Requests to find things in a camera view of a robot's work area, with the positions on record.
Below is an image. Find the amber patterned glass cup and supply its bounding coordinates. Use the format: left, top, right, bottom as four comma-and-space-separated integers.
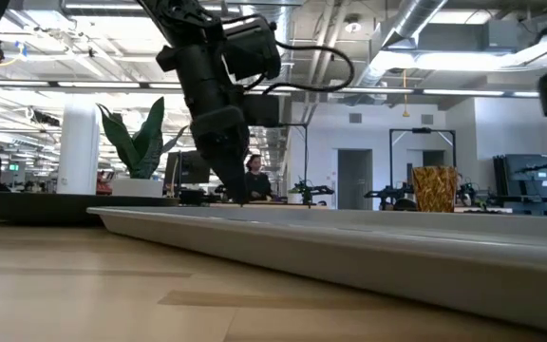
411, 164, 460, 214

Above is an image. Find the grey door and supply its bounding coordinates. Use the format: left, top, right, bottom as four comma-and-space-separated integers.
337, 148, 374, 211

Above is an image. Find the round ceiling detector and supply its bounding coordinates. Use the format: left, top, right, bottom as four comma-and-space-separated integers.
344, 15, 363, 35

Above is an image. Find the grey rectangular tray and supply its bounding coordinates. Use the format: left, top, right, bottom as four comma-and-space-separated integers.
86, 205, 547, 336

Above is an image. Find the black station frame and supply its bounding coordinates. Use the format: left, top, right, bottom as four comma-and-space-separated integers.
388, 127, 458, 192
278, 122, 310, 208

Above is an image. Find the long ceiling light strip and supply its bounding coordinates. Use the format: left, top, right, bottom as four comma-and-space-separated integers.
0, 79, 540, 99

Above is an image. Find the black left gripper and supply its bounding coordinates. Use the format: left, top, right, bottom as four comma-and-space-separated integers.
188, 104, 252, 206

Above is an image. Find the green snake plant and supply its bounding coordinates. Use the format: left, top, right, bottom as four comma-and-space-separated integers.
96, 96, 190, 181

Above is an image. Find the white round column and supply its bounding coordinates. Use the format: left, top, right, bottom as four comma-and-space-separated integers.
56, 93, 101, 196

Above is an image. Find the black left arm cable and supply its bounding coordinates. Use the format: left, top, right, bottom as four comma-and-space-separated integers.
249, 41, 356, 94

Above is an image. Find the silver ribbed ceiling duct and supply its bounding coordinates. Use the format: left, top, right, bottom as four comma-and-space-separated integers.
253, 0, 294, 168

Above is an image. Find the silver spiral air duct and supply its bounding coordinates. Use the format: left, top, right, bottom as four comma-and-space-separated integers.
352, 0, 448, 90

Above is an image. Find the black computer monitor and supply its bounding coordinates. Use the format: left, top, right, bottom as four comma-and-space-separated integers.
163, 150, 212, 186

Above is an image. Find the grey equipment cabinet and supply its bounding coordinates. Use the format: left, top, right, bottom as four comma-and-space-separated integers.
493, 153, 547, 218

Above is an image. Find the white planter box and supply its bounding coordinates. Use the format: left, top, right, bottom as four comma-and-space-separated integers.
111, 178, 165, 199

